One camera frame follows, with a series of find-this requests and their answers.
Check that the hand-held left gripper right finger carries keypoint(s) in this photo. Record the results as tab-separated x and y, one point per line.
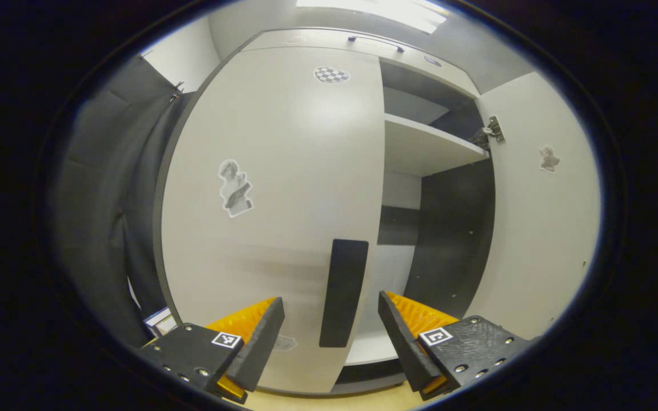
400	337

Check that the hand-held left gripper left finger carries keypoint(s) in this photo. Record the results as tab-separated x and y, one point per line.
260	342

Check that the grey double-door shoe cabinet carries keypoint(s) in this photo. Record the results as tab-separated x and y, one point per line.
454	228

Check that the cabinet door with box sticker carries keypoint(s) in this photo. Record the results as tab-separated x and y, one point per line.
540	240

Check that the cabinet door with checkered sticker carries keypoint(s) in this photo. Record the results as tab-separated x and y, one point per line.
295	171

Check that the white inner cabinet shelf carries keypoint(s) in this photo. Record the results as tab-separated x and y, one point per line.
426	145

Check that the metal door hinge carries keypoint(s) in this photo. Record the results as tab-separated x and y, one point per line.
492	131

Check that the blue book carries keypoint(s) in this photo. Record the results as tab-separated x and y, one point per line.
149	325

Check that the black backdrop cloth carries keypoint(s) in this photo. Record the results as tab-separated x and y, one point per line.
100	228

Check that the large ceiling light panel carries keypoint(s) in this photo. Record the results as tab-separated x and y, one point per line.
380	11

